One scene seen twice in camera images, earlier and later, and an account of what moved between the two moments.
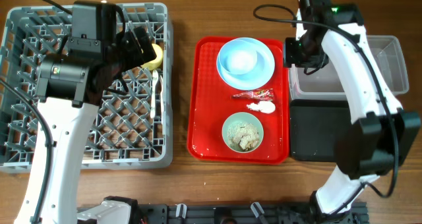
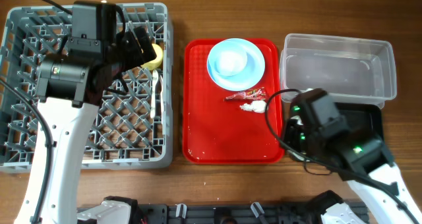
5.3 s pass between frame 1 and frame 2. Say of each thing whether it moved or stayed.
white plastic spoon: stayed
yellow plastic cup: stayed
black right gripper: moved
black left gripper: stayed
